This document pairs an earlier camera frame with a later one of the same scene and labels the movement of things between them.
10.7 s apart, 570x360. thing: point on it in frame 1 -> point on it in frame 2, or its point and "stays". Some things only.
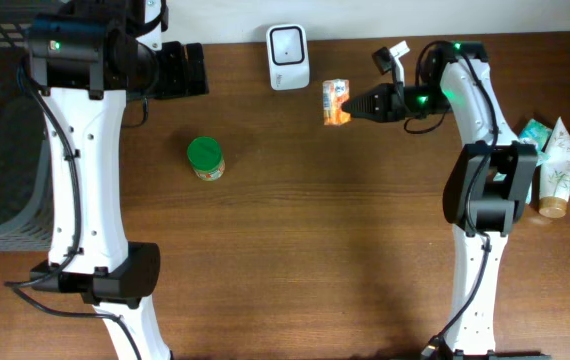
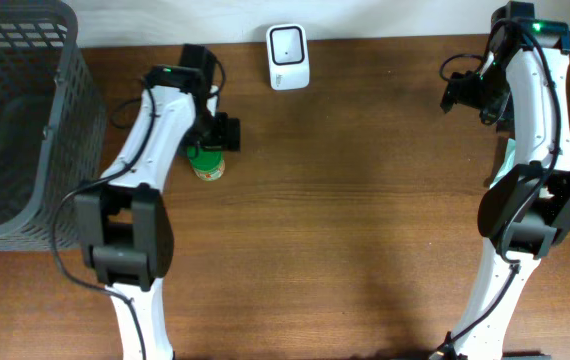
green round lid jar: (206, 156) stays
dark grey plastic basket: (7, 174) stays
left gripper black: (178, 80) -> (226, 132)
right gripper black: (384, 102) -> (458, 91)
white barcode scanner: (288, 56) stays
